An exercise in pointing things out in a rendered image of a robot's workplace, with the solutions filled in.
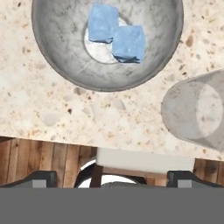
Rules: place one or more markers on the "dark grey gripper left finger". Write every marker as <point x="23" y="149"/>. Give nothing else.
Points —
<point x="43" y="177"/>

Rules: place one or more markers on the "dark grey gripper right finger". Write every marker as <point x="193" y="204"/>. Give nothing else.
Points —
<point x="181" y="176"/>

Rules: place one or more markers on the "clear glass cup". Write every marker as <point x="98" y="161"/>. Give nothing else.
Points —
<point x="189" y="110"/>

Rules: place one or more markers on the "grey marble ice bowl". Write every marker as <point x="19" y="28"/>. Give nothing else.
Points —
<point x="61" y="43"/>

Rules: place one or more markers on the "blue ice cube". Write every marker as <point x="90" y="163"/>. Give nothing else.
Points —
<point x="129" y="43"/>
<point x="102" y="23"/>

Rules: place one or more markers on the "white stool with dark legs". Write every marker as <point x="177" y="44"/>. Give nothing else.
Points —
<point x="140" y="160"/>

